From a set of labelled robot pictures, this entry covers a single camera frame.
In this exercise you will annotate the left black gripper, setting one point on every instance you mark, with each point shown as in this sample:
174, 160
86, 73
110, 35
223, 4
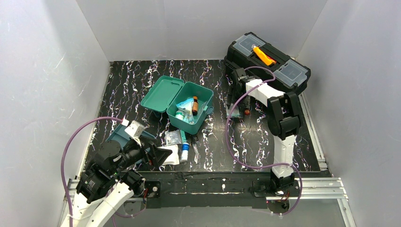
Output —
149, 152

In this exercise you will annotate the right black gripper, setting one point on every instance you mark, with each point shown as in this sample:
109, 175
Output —
237, 102

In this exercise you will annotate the white gauze pad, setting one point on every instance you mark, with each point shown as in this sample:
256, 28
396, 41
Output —
172, 159

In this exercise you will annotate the zip bag teal header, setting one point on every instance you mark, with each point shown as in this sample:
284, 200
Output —
175, 137

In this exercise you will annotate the small blue capped bottle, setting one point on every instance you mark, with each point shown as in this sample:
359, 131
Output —
185, 152

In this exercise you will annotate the clear plastic bag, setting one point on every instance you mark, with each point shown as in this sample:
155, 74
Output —
202, 108

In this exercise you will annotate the black handled scissors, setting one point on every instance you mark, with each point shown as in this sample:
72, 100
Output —
194, 144

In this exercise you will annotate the brown medicine bottle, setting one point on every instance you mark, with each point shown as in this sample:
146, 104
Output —
195, 106

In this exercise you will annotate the white plastic bottle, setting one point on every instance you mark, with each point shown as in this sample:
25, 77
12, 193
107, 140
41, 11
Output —
180, 115

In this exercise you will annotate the green medicine box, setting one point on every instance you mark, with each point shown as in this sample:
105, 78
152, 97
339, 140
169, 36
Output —
168, 91

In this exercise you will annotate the blue cotton swab pouch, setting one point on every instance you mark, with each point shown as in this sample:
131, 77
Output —
186, 108

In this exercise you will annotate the green bandage packet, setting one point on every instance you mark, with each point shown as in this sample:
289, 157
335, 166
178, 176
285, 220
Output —
235, 113

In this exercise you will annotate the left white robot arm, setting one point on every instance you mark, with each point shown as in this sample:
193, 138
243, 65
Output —
109, 181

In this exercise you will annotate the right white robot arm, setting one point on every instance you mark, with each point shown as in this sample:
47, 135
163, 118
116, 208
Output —
284, 121

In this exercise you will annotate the dark teal tray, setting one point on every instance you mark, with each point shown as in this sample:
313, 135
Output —
122, 137

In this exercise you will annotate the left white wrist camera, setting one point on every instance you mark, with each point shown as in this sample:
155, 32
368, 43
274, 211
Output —
134, 129

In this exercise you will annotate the black toolbox orange handle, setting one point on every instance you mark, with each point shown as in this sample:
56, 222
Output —
260, 58

